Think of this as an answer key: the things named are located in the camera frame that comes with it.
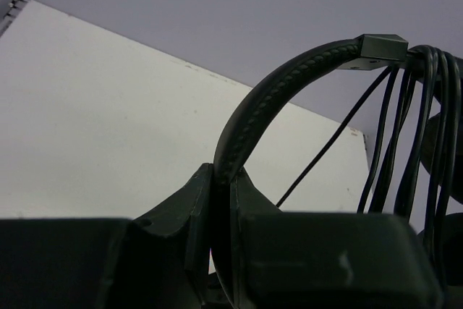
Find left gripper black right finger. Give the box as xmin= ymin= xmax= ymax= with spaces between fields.
xmin=230 ymin=171 xmax=443 ymax=308

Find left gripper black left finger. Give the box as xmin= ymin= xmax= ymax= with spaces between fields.
xmin=1 ymin=164 xmax=213 ymax=308

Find black headphone cable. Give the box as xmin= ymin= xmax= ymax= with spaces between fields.
xmin=275 ymin=44 xmax=462 ymax=288

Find black headphones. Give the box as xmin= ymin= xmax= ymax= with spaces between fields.
xmin=211 ymin=35 xmax=462 ymax=308

